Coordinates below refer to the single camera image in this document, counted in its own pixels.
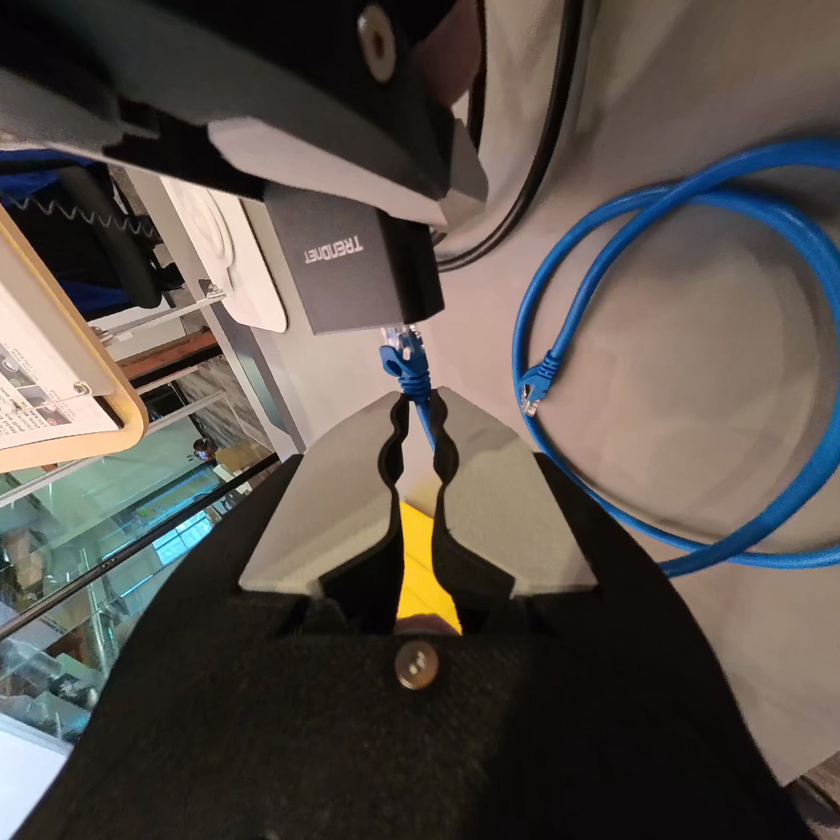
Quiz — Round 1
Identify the white base clipboard stand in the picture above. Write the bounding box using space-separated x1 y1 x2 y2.
92 177 290 345

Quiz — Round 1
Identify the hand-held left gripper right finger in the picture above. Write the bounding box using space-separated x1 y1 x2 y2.
430 386 599 597

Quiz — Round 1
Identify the wooden clipboard with printed sheet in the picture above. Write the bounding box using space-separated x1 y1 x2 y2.
0 203 148 475

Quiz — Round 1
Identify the person's right hand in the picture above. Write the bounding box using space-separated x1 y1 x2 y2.
419 0 487 107

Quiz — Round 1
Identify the black ethernet cable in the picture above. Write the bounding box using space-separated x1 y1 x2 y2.
435 0 586 274

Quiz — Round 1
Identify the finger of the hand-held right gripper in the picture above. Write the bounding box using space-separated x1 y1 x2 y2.
209 117 448 228
448 123 490 206

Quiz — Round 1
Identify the blue ethernet cable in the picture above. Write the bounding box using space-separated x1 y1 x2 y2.
379 138 840 580

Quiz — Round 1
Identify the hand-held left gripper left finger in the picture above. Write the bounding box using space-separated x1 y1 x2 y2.
238 390 404 597

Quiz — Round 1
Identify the black ethernet splitter box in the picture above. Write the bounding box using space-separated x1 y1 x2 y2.
266 184 446 336

